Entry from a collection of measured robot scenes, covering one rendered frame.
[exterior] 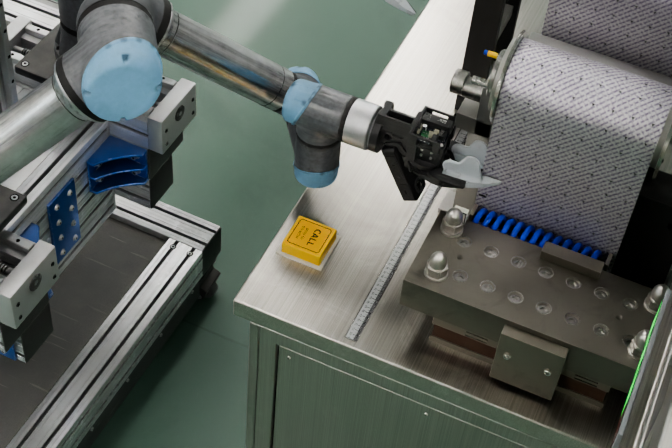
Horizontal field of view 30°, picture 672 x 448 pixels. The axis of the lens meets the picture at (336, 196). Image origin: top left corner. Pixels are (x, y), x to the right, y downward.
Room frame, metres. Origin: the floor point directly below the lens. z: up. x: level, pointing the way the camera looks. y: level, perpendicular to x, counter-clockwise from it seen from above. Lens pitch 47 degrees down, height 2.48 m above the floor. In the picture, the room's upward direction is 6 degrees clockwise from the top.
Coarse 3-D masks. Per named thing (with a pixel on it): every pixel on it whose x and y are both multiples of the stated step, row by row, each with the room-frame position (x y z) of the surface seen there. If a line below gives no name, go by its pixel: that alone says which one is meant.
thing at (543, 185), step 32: (512, 160) 1.36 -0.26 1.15; (544, 160) 1.35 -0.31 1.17; (576, 160) 1.33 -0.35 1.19; (480, 192) 1.38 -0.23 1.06; (512, 192) 1.36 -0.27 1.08; (544, 192) 1.34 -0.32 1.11; (576, 192) 1.33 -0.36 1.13; (608, 192) 1.31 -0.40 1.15; (544, 224) 1.34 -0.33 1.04; (576, 224) 1.32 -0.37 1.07; (608, 224) 1.31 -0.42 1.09
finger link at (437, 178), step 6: (438, 168) 1.38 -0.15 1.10; (420, 174) 1.37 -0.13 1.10; (426, 174) 1.37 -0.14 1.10; (432, 174) 1.36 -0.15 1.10; (438, 174) 1.36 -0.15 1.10; (444, 174) 1.37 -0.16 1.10; (426, 180) 1.36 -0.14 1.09; (432, 180) 1.36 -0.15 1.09; (438, 180) 1.35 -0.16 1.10; (444, 180) 1.36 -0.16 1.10; (450, 180) 1.36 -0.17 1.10; (456, 180) 1.36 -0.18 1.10; (462, 180) 1.36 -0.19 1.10; (444, 186) 1.35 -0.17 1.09; (450, 186) 1.35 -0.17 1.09; (456, 186) 1.35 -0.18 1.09; (462, 186) 1.35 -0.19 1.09
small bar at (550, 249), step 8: (544, 248) 1.28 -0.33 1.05; (552, 248) 1.28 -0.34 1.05; (560, 248) 1.29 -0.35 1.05; (544, 256) 1.27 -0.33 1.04; (552, 256) 1.27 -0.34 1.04; (560, 256) 1.27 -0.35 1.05; (568, 256) 1.27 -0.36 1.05; (576, 256) 1.27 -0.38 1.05; (584, 256) 1.27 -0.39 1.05; (560, 264) 1.26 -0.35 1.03; (568, 264) 1.26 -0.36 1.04; (576, 264) 1.26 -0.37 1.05; (584, 264) 1.26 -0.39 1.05; (592, 264) 1.26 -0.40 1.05; (600, 264) 1.26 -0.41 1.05; (584, 272) 1.25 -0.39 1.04; (592, 272) 1.25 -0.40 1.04; (600, 272) 1.25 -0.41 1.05
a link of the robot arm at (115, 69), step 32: (128, 0) 1.46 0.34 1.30; (96, 32) 1.38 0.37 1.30; (128, 32) 1.38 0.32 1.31; (64, 64) 1.35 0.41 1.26; (96, 64) 1.32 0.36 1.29; (128, 64) 1.33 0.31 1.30; (160, 64) 1.37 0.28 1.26; (32, 96) 1.34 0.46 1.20; (64, 96) 1.32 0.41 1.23; (96, 96) 1.30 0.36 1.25; (128, 96) 1.32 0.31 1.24; (0, 128) 1.32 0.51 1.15; (32, 128) 1.31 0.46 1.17; (64, 128) 1.32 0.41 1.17; (0, 160) 1.29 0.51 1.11; (32, 160) 1.31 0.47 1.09
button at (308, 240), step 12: (300, 216) 1.41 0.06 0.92; (300, 228) 1.38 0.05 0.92; (312, 228) 1.38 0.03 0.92; (324, 228) 1.39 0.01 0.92; (288, 240) 1.35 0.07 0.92; (300, 240) 1.35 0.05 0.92; (312, 240) 1.36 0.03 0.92; (324, 240) 1.36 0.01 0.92; (288, 252) 1.34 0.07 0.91; (300, 252) 1.33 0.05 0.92; (312, 252) 1.33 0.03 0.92; (324, 252) 1.34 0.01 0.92
